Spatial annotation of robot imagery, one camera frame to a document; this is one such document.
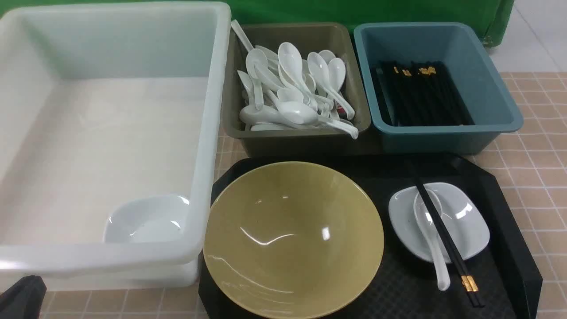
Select black object bottom left corner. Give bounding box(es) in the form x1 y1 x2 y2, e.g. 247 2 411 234
0 275 47 319

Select olive brown spoon bin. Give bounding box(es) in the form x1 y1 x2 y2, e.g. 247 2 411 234
221 22 377 157

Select blue chopstick bin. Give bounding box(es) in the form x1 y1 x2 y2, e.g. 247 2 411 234
353 22 523 154

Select white ceramic soup spoon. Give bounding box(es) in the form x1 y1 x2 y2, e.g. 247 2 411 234
413 193 451 292

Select small white dish in tub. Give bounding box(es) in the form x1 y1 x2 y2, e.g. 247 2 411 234
103 194 190 244

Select white spoon left side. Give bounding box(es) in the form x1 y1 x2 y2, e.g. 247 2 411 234
245 48 268 110

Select white square sauce dish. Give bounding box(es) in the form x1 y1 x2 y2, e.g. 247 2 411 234
388 182 490 262

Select green cloth backdrop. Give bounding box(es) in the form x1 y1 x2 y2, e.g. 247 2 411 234
0 0 515 47

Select white spoon upright centre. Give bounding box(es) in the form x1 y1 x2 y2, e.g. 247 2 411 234
278 42 318 111

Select large white plastic tub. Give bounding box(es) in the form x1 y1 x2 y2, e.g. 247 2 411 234
1 1 231 291

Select pile of black chopsticks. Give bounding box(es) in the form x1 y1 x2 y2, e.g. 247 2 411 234
373 61 475 127

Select black serving tray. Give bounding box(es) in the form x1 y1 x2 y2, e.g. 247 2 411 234
198 153 543 319

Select yellow noodle bowl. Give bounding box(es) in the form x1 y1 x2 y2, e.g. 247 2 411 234
203 161 384 319

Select long white spoon handle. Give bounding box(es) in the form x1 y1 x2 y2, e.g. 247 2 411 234
231 19 254 52

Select white spoon right side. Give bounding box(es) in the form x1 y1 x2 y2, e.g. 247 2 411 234
328 57 356 121

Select white spoon front of bin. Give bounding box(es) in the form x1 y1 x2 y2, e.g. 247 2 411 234
276 101 359 139

